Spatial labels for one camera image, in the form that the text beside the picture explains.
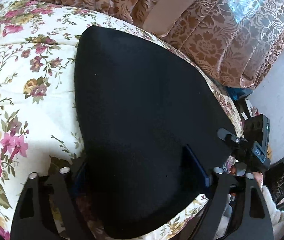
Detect black pants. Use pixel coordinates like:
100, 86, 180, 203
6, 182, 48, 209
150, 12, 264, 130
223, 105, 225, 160
74, 26, 235, 239

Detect white sleeve forearm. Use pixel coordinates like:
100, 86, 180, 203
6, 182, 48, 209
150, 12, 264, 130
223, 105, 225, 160
261, 186, 284, 239

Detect right hand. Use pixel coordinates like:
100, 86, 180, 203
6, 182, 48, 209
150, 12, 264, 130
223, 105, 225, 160
230, 165, 264, 189

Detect black electronic box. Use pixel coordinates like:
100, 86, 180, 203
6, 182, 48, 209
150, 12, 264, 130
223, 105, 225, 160
243, 114, 270, 158

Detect seated person in background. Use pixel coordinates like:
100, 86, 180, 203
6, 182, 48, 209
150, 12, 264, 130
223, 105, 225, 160
263, 157, 284, 211

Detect brown floral curtain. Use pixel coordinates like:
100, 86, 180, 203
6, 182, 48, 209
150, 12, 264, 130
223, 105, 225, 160
37, 0, 284, 88

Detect floral bed sheet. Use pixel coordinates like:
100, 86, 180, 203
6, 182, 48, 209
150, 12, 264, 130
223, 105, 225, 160
0, 0, 244, 240

